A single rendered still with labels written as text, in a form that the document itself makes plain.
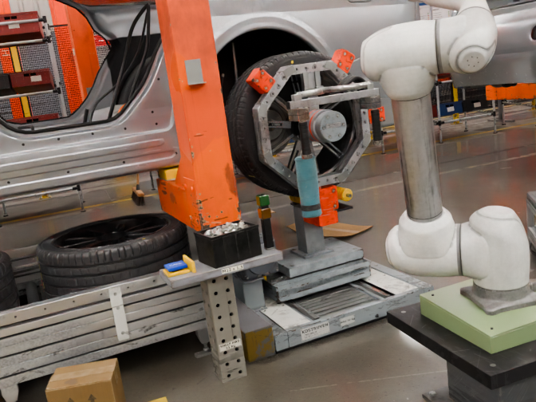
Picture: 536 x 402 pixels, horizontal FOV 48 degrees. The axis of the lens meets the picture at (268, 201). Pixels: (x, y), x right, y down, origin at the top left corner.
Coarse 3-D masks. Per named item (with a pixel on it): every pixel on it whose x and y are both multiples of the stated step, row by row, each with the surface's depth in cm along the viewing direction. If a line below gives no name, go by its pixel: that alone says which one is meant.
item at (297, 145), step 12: (324, 72) 270; (324, 84) 283; (336, 84) 274; (324, 96) 294; (324, 108) 275; (336, 108) 290; (348, 108) 280; (276, 120) 266; (288, 120) 271; (348, 120) 283; (288, 132) 273; (348, 132) 283; (276, 144) 269; (300, 144) 272; (312, 144) 275; (324, 144) 277; (336, 144) 290; (348, 144) 281; (324, 156) 294; (336, 156) 282; (324, 168) 282
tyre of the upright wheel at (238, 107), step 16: (256, 64) 274; (272, 64) 259; (288, 64) 262; (240, 80) 272; (240, 96) 262; (256, 96) 258; (240, 112) 257; (240, 128) 258; (240, 144) 262; (256, 144) 261; (240, 160) 270; (256, 160) 262; (256, 176) 267; (272, 176) 266; (288, 192) 271
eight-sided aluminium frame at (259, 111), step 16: (304, 64) 256; (320, 64) 259; (336, 64) 262; (336, 80) 268; (272, 96) 253; (256, 112) 252; (256, 128) 256; (368, 128) 274; (352, 144) 278; (272, 160) 256; (352, 160) 272; (288, 176) 260; (320, 176) 269; (336, 176) 270
